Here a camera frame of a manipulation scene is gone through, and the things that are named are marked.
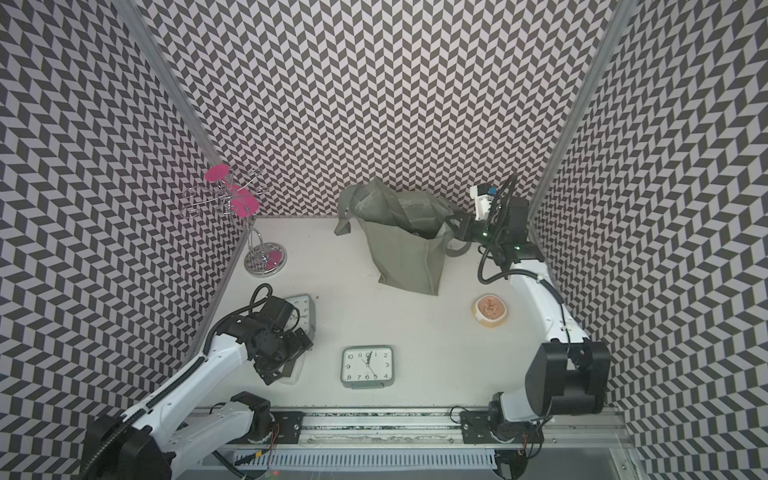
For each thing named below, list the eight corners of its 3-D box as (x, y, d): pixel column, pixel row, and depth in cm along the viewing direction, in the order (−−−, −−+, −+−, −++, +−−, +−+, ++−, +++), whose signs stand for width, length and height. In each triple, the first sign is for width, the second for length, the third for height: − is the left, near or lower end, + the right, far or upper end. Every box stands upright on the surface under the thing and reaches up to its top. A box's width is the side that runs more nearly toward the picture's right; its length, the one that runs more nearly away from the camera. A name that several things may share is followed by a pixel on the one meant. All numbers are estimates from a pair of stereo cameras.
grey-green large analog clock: (339, 389, 80) (337, 387, 78) (343, 348, 87) (342, 345, 85) (394, 389, 80) (394, 386, 78) (394, 348, 87) (394, 345, 85)
